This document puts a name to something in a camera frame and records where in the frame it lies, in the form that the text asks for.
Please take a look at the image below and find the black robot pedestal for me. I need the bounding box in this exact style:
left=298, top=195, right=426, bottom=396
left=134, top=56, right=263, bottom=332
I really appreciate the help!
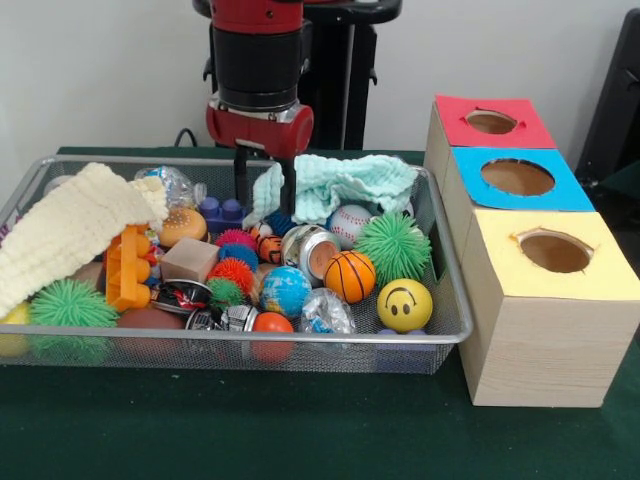
left=192, top=0, right=404, bottom=150

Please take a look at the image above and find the green cloth side table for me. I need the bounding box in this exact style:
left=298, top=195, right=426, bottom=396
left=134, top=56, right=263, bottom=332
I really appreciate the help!
left=592, top=160, right=640, bottom=201

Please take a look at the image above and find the white baseball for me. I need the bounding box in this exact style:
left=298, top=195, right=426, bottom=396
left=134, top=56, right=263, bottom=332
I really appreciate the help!
left=328, top=204, right=374, bottom=246

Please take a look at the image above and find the clear mesh bin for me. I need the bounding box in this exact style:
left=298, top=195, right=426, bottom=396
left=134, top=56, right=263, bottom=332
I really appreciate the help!
left=0, top=154, right=474, bottom=374

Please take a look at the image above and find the yellow plastic ball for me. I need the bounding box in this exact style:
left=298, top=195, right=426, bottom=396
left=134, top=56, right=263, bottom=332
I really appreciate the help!
left=376, top=278, right=434, bottom=334

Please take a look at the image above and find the small orange basketball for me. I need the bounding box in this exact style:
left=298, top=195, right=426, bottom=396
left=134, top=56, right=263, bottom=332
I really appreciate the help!
left=323, top=250, right=377, bottom=304

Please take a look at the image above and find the green spiky rubber ball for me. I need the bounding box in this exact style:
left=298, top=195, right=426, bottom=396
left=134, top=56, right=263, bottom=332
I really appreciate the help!
left=354, top=212, right=432, bottom=289
left=29, top=278, right=120, bottom=329

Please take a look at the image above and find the dark green table cloth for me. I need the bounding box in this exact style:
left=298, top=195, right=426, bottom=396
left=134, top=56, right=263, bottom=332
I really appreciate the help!
left=0, top=145, right=640, bottom=480

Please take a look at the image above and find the orange striped tiger plush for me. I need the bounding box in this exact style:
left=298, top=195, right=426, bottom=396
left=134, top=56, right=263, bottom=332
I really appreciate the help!
left=249, top=222, right=284, bottom=264

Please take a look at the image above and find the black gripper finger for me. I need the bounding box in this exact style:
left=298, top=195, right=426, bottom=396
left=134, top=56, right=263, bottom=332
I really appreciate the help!
left=233, top=144, right=267, bottom=203
left=277, top=157, right=298, bottom=214

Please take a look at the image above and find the mint green waffle cloth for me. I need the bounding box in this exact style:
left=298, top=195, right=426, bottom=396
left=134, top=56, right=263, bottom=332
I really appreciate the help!
left=242, top=153, right=419, bottom=229

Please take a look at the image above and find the orange toy building block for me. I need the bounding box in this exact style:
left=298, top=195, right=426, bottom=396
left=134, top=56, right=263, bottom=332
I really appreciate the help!
left=104, top=224, right=153, bottom=312

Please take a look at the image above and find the blue globe ball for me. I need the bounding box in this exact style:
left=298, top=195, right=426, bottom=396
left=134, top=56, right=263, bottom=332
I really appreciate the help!
left=258, top=266, right=313, bottom=320

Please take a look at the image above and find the wooden box with three holes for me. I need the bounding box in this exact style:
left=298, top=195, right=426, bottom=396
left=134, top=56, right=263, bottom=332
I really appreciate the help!
left=423, top=94, right=640, bottom=409

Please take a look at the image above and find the clear plastic bottle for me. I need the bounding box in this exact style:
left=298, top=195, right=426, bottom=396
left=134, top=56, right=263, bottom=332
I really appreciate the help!
left=134, top=166, right=207, bottom=209

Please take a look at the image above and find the black upright panel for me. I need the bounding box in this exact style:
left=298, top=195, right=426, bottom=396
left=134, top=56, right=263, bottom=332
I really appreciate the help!
left=574, top=7, right=640, bottom=174

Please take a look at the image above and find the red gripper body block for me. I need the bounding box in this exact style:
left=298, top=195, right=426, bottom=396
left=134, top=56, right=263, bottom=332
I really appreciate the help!
left=205, top=102, right=315, bottom=161

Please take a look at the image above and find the cream waffle cloth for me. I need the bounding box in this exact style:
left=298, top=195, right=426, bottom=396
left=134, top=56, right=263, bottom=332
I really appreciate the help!
left=0, top=162, right=170, bottom=319

